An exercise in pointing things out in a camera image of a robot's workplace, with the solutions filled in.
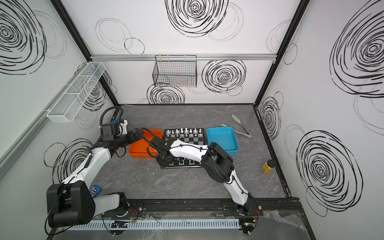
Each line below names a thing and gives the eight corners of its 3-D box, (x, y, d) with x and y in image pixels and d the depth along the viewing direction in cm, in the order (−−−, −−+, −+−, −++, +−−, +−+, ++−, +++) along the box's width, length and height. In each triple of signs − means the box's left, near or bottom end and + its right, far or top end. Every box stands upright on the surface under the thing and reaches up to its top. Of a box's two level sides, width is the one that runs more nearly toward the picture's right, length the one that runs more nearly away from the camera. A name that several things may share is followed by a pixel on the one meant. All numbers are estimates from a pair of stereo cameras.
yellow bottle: (262, 174, 87) (268, 168, 80) (259, 165, 90) (265, 159, 83) (270, 174, 87) (277, 168, 80) (268, 165, 90) (274, 159, 83)
